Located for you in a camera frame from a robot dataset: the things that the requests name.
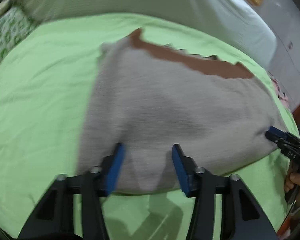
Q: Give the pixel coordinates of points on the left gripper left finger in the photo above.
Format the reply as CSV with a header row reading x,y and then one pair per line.
x,y
53,216

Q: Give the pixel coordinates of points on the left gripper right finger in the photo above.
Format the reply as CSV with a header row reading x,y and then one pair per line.
x,y
242,216

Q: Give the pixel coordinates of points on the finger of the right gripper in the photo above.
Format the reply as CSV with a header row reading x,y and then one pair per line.
x,y
276,137
277,130

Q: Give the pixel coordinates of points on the beige knit sweater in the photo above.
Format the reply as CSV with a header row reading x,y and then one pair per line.
x,y
150,97

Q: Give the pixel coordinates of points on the pink patterned bedding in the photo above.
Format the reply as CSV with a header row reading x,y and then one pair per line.
x,y
282,96

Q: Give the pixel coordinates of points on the green bed sheet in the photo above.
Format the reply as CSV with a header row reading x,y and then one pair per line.
x,y
45,83

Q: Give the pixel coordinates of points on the green checkered pillow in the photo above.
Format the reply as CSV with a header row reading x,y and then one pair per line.
x,y
15,26

